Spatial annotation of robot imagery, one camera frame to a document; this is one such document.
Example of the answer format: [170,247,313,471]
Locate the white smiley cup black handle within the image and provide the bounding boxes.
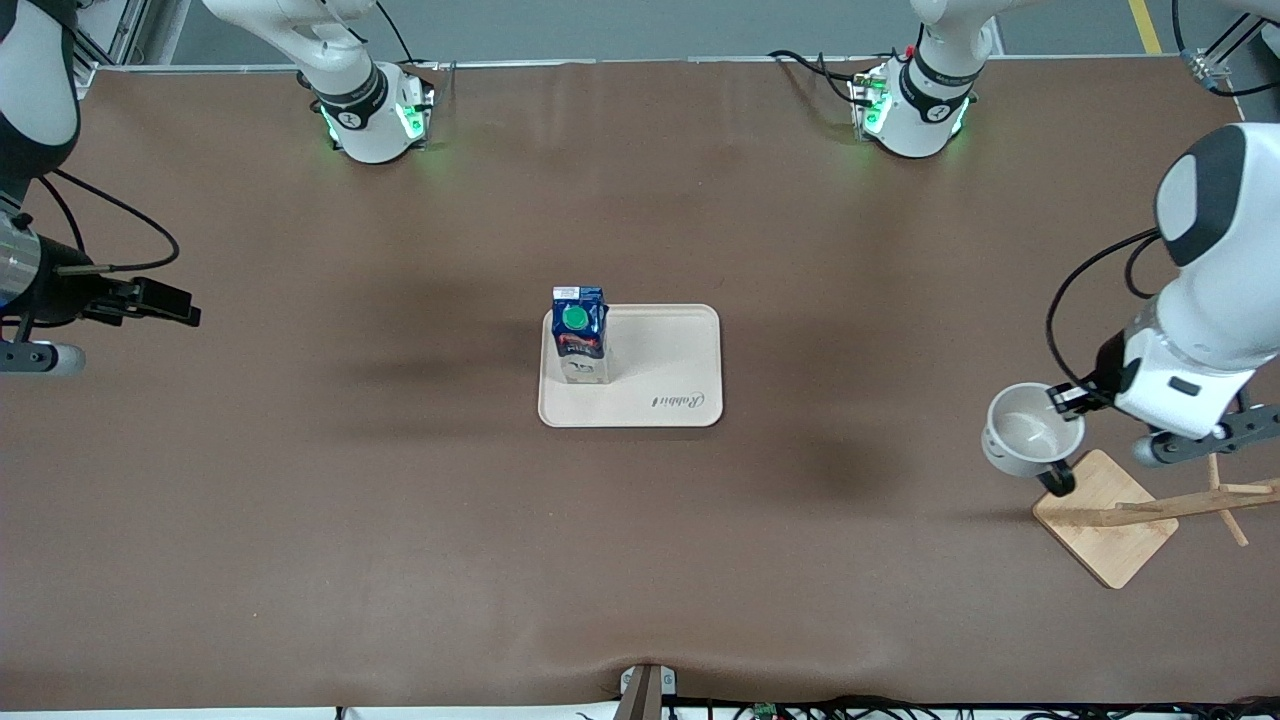
[981,383,1086,498]

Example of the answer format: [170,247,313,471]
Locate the blue milk carton green cap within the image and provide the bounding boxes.
[551,286,610,386]

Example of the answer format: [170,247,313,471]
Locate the wooden cup rack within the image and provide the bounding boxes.
[1032,448,1280,590]

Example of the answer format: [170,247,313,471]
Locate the brown table cover mat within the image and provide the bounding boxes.
[0,58,1280,713]

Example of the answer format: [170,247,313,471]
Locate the beige plastic tray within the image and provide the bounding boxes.
[538,303,724,429]

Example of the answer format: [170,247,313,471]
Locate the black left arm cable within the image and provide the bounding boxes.
[1046,228,1166,396]

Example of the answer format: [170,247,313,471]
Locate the aluminium frame profile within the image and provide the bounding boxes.
[70,0,151,101]
[1180,0,1280,93]

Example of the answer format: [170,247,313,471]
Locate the black base power cable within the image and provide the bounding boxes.
[768,48,871,106]

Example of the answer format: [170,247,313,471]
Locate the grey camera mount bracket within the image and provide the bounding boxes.
[618,663,678,720]

